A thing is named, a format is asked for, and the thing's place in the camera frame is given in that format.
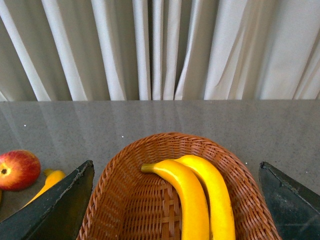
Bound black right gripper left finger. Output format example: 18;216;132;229
0;160;95;240

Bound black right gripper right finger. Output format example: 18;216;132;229
258;161;320;240

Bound yellow banana brown tip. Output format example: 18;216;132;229
23;168;66;208

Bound red yellow apple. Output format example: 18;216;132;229
0;149;41;192

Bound right brown wicker basket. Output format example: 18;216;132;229
77;132;280;240

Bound yellow banana in basket rear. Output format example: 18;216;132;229
175;155;236;240

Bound yellow banana in basket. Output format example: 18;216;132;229
175;155;236;240
141;159;210;240

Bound yellow banana in basket front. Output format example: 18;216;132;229
141;159;210;240

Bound white pleated curtain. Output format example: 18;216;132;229
0;0;320;101

